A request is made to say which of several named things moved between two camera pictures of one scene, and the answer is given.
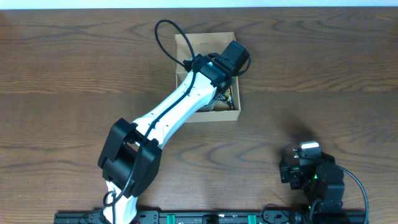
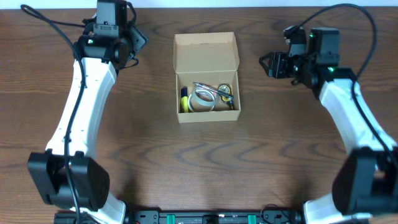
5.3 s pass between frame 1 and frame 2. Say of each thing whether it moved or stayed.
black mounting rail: stayed
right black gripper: moved
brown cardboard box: stayed
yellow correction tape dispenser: stayed
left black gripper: moved
